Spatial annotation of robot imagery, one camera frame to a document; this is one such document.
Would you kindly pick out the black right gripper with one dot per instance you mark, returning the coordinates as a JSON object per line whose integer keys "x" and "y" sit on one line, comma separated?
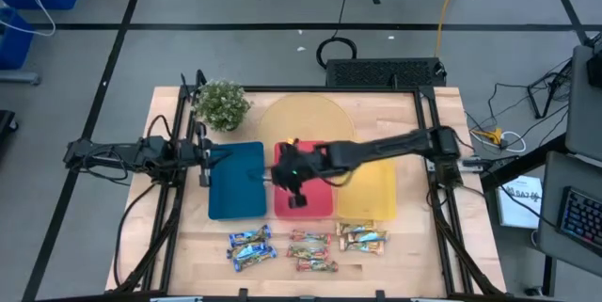
{"x": 296, "y": 165}

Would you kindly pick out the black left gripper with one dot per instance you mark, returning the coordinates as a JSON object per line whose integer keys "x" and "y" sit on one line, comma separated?
{"x": 190, "y": 154}

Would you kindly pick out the blue wrapper granola bar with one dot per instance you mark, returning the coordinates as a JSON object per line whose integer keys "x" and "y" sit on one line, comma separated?
{"x": 256, "y": 260}
{"x": 244, "y": 248}
{"x": 250, "y": 236}

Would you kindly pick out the red green wrapper granola bar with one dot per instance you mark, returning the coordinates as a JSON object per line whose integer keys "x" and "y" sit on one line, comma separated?
{"x": 310, "y": 237}
{"x": 307, "y": 251}

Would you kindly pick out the Quaker oats snack bag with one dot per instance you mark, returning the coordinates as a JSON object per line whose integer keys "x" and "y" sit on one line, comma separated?
{"x": 316, "y": 265}

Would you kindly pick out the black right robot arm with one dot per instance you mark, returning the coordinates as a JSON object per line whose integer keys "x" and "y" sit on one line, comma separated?
{"x": 385, "y": 147}

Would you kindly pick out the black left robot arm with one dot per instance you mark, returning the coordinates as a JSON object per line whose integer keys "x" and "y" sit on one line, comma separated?
{"x": 141, "y": 149}

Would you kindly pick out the blue plastic bin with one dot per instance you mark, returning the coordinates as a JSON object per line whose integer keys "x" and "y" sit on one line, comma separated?
{"x": 237, "y": 194}

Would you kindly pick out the red translucent plastic bin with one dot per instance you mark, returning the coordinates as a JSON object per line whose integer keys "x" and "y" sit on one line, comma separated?
{"x": 315, "y": 201}

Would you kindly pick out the potted green plant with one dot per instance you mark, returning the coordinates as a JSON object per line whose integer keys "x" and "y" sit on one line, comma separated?
{"x": 222, "y": 104}

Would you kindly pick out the round woven tan placemat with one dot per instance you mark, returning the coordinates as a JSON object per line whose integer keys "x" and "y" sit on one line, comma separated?
{"x": 305, "y": 116}

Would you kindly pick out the yellow translucent plastic bin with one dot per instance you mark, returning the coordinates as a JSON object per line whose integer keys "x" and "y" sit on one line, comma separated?
{"x": 369, "y": 198}

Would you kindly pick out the black computer case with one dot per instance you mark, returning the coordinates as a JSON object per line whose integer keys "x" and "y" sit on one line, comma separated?
{"x": 385, "y": 72}

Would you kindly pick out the yellow power plug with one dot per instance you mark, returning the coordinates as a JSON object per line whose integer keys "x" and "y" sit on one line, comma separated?
{"x": 489, "y": 136}

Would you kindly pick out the white printed booklet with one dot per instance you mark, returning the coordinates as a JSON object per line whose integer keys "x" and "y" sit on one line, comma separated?
{"x": 517, "y": 208}

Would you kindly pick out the black tripod stand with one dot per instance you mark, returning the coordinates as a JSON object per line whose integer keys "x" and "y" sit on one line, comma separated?
{"x": 536, "y": 100}

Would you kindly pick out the grey desk top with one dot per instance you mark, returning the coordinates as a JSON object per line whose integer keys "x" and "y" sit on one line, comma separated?
{"x": 585, "y": 109}
{"x": 550, "y": 227}

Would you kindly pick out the backlit black keyboard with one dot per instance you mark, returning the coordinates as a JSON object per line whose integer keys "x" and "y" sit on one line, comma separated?
{"x": 583, "y": 217}

